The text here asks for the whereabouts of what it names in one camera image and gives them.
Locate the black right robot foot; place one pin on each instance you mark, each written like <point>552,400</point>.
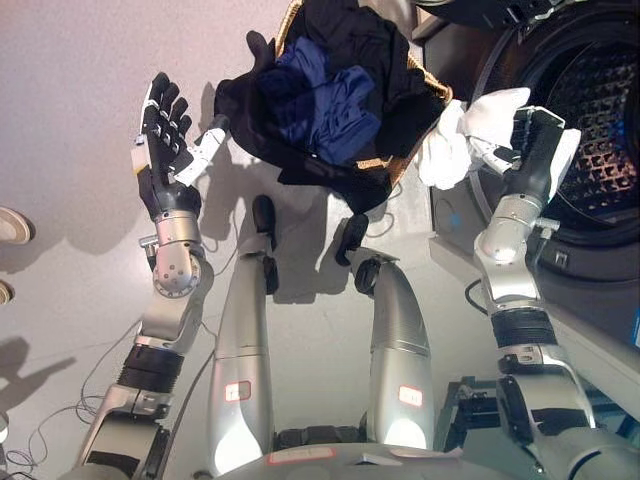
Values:
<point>352,237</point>

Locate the blue garment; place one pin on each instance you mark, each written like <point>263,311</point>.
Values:
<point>325,115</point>

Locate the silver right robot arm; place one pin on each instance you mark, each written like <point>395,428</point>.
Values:
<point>520,310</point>

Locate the black robot foot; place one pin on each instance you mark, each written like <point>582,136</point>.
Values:
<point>265,220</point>
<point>352,237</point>

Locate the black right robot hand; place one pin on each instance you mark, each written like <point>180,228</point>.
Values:
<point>537,150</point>

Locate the black garment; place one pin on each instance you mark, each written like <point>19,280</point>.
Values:
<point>400,85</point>

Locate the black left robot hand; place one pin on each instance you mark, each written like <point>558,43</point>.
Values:
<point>162,145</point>

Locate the grey robot torso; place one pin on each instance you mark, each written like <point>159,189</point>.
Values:
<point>380,465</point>

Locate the woven wicker laundry basket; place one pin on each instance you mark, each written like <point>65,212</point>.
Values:
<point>385,167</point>

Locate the silver right robot leg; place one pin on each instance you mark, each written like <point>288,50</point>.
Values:
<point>400,340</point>

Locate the white garment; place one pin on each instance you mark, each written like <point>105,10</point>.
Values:
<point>450,145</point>

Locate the silver left robot leg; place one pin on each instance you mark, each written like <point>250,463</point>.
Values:
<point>240,350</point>

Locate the grey front-load washing machine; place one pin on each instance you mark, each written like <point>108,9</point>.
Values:
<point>590,260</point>

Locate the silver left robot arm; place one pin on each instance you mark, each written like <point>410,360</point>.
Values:
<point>165,320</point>

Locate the beige sneaker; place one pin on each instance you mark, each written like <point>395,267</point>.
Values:
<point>14,225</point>
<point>4,292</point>

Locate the black left robot foot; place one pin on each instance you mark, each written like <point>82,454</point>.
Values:
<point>265,220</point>

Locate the silver robot leg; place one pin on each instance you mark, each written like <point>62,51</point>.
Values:
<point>240,350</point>
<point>400,340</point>

